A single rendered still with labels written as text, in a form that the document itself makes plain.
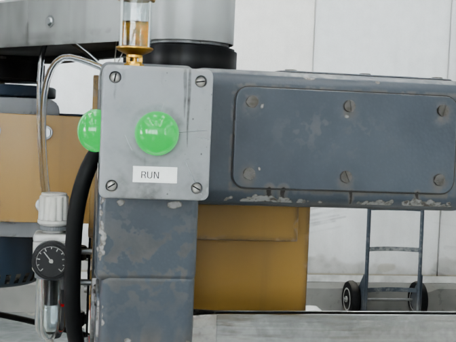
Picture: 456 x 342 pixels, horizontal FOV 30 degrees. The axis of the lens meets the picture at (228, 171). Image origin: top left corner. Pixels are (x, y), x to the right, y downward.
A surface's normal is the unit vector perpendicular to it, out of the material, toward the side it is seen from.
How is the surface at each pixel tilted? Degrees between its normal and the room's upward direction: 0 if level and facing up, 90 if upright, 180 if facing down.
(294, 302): 90
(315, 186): 90
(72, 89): 90
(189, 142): 90
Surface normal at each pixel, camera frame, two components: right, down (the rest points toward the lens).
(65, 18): -0.67, 0.01
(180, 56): -0.12, 0.04
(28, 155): 0.16, 0.06
